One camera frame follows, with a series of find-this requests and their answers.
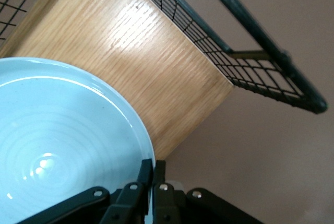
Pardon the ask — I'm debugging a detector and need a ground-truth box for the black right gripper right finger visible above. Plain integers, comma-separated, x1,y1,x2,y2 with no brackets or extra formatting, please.
152,160,264,224

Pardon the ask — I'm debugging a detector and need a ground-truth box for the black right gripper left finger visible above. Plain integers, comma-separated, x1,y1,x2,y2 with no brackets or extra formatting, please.
23,158,153,224

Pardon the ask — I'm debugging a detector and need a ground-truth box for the light blue round plate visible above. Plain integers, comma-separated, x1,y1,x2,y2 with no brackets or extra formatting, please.
0,56,157,224

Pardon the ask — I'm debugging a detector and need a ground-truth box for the black wire rack wooden shelf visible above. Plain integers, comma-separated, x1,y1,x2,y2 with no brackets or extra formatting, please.
0,0,328,161

